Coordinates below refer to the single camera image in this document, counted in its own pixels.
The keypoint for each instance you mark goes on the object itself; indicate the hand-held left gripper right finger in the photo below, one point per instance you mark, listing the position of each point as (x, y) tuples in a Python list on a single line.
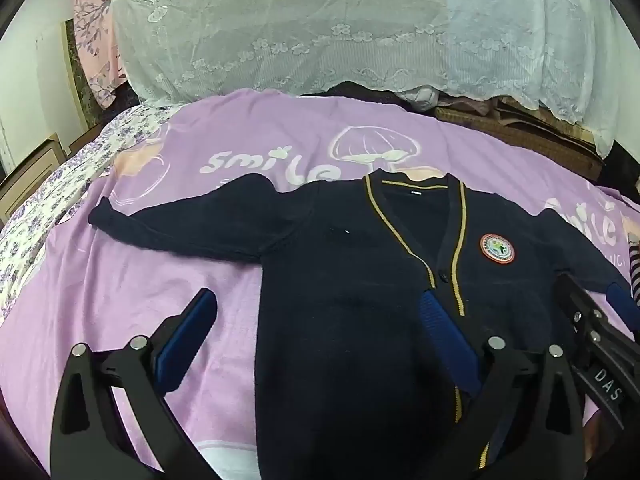
[(445, 330)]

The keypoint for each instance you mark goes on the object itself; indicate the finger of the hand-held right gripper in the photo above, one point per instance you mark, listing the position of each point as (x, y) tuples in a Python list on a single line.
[(622, 305), (575, 300)]

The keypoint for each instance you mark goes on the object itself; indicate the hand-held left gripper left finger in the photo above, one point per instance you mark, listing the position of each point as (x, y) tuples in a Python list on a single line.
[(185, 335)]

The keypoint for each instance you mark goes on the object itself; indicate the navy blue cardigan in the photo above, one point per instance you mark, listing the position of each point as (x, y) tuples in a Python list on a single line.
[(350, 285)]

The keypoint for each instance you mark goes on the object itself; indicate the person's right forearm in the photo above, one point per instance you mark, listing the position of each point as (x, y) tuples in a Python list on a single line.
[(635, 270)]

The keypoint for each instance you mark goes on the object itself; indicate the purple printed blanket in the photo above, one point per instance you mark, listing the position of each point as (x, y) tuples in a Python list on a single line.
[(200, 270)]

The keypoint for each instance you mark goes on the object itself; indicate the brown woven mat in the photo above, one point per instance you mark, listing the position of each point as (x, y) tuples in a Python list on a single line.
[(530, 135)]

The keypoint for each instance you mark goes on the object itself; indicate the white purple floral bedsheet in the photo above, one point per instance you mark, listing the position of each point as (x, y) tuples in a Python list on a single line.
[(55, 195)]

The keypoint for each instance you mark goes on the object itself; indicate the white crumpled cloth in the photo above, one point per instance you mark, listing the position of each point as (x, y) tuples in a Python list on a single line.
[(422, 97)]

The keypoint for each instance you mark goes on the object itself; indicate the dark green patterned panel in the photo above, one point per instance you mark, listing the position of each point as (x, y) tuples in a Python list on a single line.
[(80, 75)]

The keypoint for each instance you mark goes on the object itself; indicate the pink floral cloth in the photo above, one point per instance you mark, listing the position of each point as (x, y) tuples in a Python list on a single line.
[(97, 35)]

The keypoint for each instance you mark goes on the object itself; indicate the white lace cloth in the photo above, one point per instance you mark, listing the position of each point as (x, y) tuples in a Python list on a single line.
[(325, 25)]

